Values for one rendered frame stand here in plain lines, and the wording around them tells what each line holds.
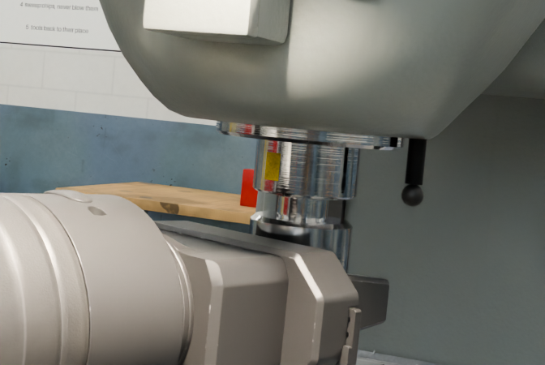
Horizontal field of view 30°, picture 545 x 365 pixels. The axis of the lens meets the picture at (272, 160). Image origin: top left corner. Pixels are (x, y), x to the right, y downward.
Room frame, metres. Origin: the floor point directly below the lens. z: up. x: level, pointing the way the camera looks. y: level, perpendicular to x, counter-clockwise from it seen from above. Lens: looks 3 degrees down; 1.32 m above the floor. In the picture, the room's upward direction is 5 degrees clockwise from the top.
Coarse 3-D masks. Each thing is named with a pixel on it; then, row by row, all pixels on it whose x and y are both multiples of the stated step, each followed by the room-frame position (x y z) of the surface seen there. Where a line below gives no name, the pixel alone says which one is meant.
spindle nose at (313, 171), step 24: (264, 144) 0.45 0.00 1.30; (288, 144) 0.44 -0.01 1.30; (312, 144) 0.44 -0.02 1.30; (264, 168) 0.45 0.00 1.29; (288, 168) 0.44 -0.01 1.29; (312, 168) 0.44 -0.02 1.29; (336, 168) 0.44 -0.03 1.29; (288, 192) 0.44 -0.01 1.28; (312, 192) 0.44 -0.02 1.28; (336, 192) 0.44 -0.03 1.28
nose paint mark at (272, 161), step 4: (268, 152) 0.45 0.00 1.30; (272, 152) 0.45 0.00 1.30; (268, 156) 0.45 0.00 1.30; (272, 156) 0.44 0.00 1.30; (276, 156) 0.44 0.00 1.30; (280, 156) 0.44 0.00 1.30; (268, 160) 0.45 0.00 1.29; (272, 160) 0.44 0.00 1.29; (276, 160) 0.44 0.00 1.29; (268, 164) 0.45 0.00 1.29; (272, 164) 0.44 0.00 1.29; (276, 164) 0.44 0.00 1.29; (268, 168) 0.45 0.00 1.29; (272, 168) 0.44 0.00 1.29; (276, 168) 0.44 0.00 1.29; (268, 172) 0.45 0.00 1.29; (272, 172) 0.44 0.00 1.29; (276, 172) 0.44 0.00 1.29; (264, 176) 0.45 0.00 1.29; (268, 176) 0.45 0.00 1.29; (272, 176) 0.44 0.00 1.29; (276, 176) 0.44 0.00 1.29; (276, 180) 0.44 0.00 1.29
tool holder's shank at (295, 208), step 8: (280, 200) 0.46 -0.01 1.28; (288, 200) 0.45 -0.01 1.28; (296, 200) 0.45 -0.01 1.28; (304, 200) 0.45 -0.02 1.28; (312, 200) 0.45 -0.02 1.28; (320, 200) 0.45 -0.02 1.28; (328, 200) 0.46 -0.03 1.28; (280, 208) 0.46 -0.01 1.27; (288, 208) 0.45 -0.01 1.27; (296, 208) 0.45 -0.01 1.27; (304, 208) 0.45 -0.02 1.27; (312, 208) 0.45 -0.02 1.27; (320, 208) 0.45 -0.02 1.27; (280, 216) 0.46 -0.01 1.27; (288, 216) 0.45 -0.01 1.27; (296, 216) 0.45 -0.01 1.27; (304, 216) 0.45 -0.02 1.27; (312, 216) 0.45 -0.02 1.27; (320, 216) 0.45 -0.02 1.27
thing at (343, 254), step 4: (320, 248) 0.44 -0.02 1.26; (324, 248) 0.44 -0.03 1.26; (328, 248) 0.44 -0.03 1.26; (332, 248) 0.44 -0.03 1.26; (336, 248) 0.45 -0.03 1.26; (340, 248) 0.45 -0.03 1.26; (344, 248) 0.45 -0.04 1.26; (348, 248) 0.45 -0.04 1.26; (336, 252) 0.45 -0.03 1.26; (340, 252) 0.45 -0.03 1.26; (344, 252) 0.45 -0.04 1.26; (348, 252) 0.45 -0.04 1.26; (340, 256) 0.45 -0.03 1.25; (344, 256) 0.45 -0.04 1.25; (348, 256) 0.46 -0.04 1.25; (340, 260) 0.45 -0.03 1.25; (344, 260) 0.45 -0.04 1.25; (348, 260) 0.46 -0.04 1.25; (344, 264) 0.45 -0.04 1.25; (348, 264) 0.46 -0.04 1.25; (344, 268) 0.45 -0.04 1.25; (348, 268) 0.46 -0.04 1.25; (348, 272) 0.46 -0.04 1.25
